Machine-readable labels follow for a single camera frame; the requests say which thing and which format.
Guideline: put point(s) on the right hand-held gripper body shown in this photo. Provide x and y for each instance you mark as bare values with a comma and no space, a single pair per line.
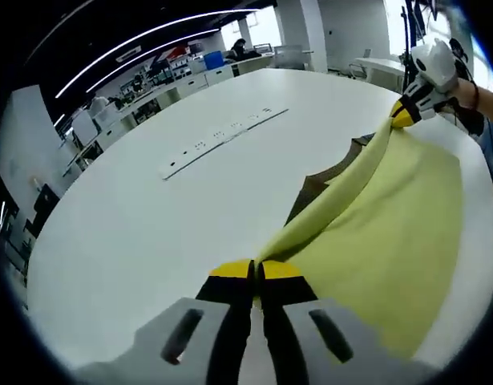
436,64

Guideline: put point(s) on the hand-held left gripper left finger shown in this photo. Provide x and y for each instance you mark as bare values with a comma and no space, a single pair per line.
226,297

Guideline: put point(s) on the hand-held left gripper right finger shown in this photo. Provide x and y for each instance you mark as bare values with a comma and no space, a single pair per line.
286,293

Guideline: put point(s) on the yellow blue grey garment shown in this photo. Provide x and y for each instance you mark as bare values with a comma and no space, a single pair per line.
382,248

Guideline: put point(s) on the person's right hand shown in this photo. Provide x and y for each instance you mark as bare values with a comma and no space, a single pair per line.
464,94

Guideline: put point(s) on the small white desk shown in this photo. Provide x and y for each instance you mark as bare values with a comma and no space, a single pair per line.
380,66

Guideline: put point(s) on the grey mesh office chair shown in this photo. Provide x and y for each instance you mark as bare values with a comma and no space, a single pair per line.
290,56

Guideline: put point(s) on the white table socket strip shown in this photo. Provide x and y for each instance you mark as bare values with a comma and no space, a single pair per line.
226,140

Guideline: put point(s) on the blue storage bin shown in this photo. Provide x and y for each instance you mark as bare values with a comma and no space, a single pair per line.
214,61

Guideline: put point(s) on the black cabinet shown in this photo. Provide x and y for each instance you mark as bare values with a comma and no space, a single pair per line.
45,202

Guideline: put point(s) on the long white workbench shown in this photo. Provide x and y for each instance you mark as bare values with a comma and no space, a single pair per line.
190,82

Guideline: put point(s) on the white box unit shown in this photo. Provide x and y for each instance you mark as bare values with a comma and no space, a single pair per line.
86,128

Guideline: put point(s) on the short curved ceiling light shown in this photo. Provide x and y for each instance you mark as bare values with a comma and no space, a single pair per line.
150,56

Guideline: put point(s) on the ceiling air vent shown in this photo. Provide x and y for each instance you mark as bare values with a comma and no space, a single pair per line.
128,53

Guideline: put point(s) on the long curved ceiling light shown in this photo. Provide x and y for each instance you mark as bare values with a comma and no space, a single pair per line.
122,48

